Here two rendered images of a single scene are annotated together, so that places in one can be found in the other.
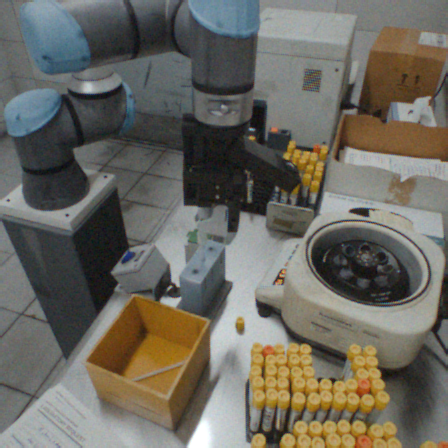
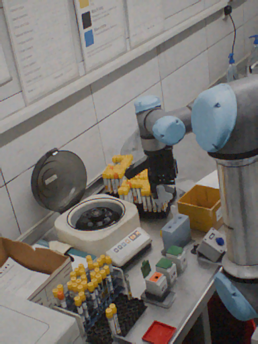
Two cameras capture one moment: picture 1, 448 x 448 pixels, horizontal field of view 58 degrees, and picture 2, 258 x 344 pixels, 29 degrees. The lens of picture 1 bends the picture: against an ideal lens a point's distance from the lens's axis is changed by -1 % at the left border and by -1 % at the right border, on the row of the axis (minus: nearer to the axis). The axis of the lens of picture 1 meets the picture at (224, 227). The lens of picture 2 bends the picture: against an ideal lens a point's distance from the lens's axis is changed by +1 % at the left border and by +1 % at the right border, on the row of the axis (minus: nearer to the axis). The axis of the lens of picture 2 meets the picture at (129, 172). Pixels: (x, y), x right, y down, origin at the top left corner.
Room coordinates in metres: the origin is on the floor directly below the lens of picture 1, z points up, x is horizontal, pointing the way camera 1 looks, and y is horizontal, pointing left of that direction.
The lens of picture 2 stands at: (1.77, 0.35, 1.85)
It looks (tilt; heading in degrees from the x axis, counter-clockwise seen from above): 27 degrees down; 199
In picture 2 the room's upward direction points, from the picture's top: 10 degrees counter-clockwise
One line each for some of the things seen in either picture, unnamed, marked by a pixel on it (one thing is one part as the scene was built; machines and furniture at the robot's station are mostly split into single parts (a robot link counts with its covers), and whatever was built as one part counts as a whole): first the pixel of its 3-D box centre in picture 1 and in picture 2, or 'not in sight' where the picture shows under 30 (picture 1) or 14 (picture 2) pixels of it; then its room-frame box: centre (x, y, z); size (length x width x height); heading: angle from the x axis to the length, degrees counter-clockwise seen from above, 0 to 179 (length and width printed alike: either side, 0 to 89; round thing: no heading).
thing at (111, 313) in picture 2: (257, 172); (113, 308); (0.83, -0.08, 0.93); 0.17 x 0.09 x 0.11; 162
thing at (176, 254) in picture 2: (199, 248); (176, 259); (0.59, 0.05, 0.91); 0.05 x 0.04 x 0.07; 71
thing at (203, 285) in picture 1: (203, 279); (177, 235); (0.50, 0.04, 0.92); 0.10 x 0.07 x 0.10; 156
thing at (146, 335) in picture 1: (152, 359); (204, 208); (0.33, 0.11, 0.93); 0.13 x 0.13 x 0.10; 67
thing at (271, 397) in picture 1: (268, 414); not in sight; (0.25, -0.06, 0.93); 0.02 x 0.02 x 0.11
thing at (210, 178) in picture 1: (215, 159); (160, 164); (0.48, 0.01, 1.18); 0.09 x 0.08 x 0.12; 92
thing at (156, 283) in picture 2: not in sight; (156, 285); (0.73, 0.02, 0.92); 0.05 x 0.04 x 0.06; 71
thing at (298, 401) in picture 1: (294, 417); not in sight; (0.25, -0.09, 0.93); 0.02 x 0.02 x 0.11
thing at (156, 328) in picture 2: not in sight; (159, 333); (0.86, 0.04, 0.88); 0.07 x 0.07 x 0.01; 71
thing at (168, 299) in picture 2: not in sight; (158, 293); (0.73, 0.02, 0.89); 0.09 x 0.05 x 0.04; 71
